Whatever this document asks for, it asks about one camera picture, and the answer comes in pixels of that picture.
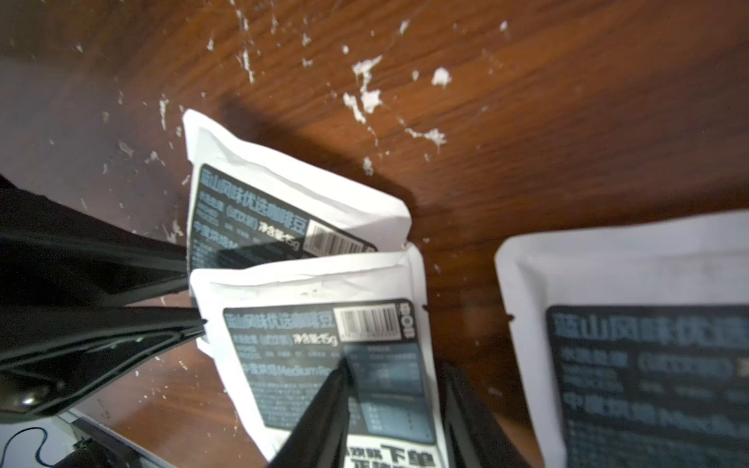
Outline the teal coffee bag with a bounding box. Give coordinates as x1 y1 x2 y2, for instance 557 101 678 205
495 211 748 467
183 109 412 270
190 244 448 467

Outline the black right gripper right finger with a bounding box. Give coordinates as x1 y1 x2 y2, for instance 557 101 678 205
441 363 530 468

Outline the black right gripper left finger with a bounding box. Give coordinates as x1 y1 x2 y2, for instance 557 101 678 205
268 359 351 468

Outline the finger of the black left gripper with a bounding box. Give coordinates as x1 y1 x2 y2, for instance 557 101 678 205
1 306 204 423
1 179 188 307

